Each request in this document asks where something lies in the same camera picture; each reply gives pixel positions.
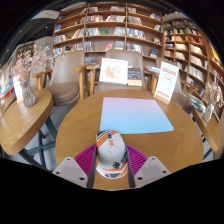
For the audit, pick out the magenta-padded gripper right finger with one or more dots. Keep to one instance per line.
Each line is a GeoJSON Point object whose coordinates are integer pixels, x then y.
{"type": "Point", "coordinates": [138, 163]}

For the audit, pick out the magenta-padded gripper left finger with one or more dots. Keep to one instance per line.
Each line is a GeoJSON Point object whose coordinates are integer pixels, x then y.
{"type": "Point", "coordinates": [83, 163]}

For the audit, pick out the white orange patterned computer mouse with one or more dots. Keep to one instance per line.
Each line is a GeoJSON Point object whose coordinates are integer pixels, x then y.
{"type": "Point", "coordinates": [111, 153]}

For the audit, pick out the blue pink gradient mouse pad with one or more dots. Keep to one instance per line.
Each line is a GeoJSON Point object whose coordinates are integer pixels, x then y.
{"type": "Point", "coordinates": [133, 115]}

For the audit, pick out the round wooden side table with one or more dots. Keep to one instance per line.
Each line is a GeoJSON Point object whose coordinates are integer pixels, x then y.
{"type": "Point", "coordinates": [23, 126]}
{"type": "Point", "coordinates": [208, 131]}

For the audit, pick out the beige wooden armchair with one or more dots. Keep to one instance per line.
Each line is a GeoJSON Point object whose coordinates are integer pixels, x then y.
{"type": "Point", "coordinates": [133, 58]}
{"type": "Point", "coordinates": [183, 100]}
{"type": "Point", "coordinates": [65, 86]}

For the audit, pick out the stack of blue books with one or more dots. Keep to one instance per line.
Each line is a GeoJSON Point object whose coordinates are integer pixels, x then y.
{"type": "Point", "coordinates": [197, 103]}

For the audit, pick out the glass vase with beige flowers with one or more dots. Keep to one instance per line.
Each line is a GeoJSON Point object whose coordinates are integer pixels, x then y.
{"type": "Point", "coordinates": [208, 113]}

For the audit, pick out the white red sign stand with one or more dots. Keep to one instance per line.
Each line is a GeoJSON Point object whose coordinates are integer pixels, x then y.
{"type": "Point", "coordinates": [166, 81]}

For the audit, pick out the glass vase with pink flowers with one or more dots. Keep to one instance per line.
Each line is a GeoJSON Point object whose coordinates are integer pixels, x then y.
{"type": "Point", "coordinates": [28, 96]}

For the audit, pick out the dark blue book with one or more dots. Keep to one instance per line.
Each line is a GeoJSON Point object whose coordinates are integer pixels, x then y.
{"type": "Point", "coordinates": [134, 76]}

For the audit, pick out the white framed floral picture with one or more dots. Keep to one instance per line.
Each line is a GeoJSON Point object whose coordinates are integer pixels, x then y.
{"type": "Point", "coordinates": [113, 71]}

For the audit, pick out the small white card sign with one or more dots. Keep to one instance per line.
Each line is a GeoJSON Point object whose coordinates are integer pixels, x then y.
{"type": "Point", "coordinates": [16, 90]}

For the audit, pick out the low book display stand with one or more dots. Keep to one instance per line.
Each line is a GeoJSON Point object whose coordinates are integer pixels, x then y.
{"type": "Point", "coordinates": [6, 85]}

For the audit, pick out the curved wooden bookshelf unit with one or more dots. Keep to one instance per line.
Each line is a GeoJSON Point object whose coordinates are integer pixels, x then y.
{"type": "Point", "coordinates": [193, 50]}

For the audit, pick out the distant wooden bookshelf unit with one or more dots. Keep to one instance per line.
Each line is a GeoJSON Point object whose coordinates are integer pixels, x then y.
{"type": "Point", "coordinates": [26, 50]}

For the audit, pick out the wide wooden bookshelf unit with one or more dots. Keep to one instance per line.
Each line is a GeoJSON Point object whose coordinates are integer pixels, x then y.
{"type": "Point", "coordinates": [106, 30]}

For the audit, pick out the white hanging ceiling sign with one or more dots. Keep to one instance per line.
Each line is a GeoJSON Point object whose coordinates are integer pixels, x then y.
{"type": "Point", "coordinates": [46, 14]}

